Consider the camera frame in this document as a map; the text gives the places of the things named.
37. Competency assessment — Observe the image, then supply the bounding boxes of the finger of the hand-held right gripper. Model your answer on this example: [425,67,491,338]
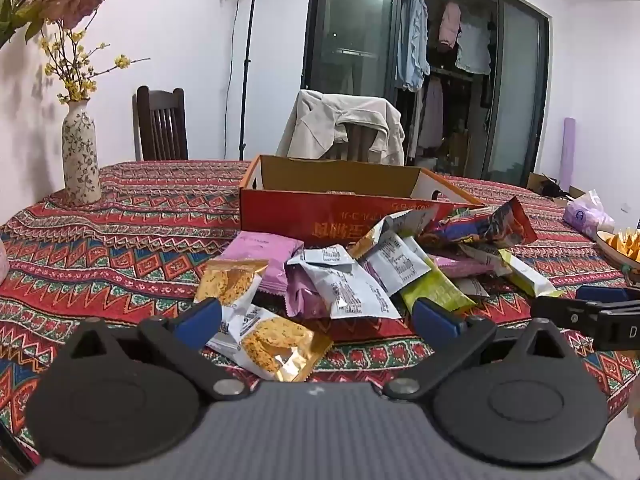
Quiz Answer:
[530,297,608,333]
[575,285,640,307]

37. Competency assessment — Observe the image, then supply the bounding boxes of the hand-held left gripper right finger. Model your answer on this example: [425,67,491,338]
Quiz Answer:
[382,297,568,403]

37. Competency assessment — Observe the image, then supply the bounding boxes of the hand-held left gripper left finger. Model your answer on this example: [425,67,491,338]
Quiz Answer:
[67,297,251,403]

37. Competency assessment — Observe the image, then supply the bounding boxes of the yellow green snack packet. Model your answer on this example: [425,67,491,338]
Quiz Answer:
[400,265,477,313]

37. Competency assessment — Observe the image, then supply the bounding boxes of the white labelled snack packet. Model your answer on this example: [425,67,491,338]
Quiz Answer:
[360,232,432,296]

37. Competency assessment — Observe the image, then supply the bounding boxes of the cracker snack packet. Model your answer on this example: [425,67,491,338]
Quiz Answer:
[194,258,269,311]
[205,305,333,383]

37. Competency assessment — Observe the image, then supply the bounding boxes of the silver white snack packet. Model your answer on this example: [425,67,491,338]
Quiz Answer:
[287,247,401,321]

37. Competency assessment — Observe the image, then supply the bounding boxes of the light pink snack packet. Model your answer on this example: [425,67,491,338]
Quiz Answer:
[220,231,305,295]

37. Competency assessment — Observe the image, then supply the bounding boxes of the dark red long snack packet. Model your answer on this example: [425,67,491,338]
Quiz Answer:
[419,197,538,251]

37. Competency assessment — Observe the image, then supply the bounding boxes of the orange red cardboard box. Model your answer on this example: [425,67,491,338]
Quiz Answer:
[239,155,485,248]

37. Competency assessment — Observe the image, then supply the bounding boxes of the small silver snack packet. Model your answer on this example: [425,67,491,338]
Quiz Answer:
[457,277,491,302]

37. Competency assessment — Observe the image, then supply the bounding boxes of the yellow white snack packet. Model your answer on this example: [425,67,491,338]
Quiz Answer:
[499,249,564,299]

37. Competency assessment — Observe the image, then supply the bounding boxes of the bowl of chips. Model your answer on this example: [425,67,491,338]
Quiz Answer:
[595,227,640,275]

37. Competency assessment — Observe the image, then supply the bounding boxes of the purple tissue pack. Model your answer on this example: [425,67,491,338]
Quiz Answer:
[562,189,616,241]

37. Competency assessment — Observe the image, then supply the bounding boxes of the gold silver snack packet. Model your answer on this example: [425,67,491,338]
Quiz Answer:
[350,207,441,261]

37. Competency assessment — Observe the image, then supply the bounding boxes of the brown cardboard box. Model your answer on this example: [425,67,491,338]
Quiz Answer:
[526,172,587,201]

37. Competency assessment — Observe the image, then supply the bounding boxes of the purple rolled mat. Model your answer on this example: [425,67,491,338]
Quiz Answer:
[559,117,577,189]

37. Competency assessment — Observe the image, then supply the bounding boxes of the light wooden chair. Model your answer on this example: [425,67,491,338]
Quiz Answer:
[345,124,382,163]

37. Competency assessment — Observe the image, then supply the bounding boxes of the dark wooden chair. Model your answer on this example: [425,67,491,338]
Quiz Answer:
[132,86,190,162]

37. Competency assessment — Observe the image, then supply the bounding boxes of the floral ceramic vase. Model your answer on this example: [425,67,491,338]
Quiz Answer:
[61,100,102,206]

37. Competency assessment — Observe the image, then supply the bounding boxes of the pale hanging pants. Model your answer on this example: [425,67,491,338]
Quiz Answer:
[416,77,446,150]

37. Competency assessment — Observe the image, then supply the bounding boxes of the beige jacket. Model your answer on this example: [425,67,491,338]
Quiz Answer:
[276,89,406,166]

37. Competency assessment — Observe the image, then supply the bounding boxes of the black light stand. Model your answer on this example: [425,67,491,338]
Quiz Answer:
[235,0,267,161]

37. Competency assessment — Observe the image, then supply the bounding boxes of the white hanging garment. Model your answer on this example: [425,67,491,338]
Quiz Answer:
[454,20,494,76]

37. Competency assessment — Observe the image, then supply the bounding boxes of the light blue hanging shirt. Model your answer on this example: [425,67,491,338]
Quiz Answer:
[396,0,431,92]

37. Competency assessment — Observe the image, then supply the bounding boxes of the yellow flower sprigs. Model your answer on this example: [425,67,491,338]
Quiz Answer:
[40,30,151,106]

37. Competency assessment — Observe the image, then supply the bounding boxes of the pink hanging garment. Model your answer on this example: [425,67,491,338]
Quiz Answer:
[438,2,463,52]

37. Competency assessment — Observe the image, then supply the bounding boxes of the sliding glass door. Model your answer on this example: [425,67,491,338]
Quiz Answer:
[301,0,552,187]

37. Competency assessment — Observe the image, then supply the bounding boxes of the black lamp cable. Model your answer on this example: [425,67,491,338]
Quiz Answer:
[226,0,240,161]

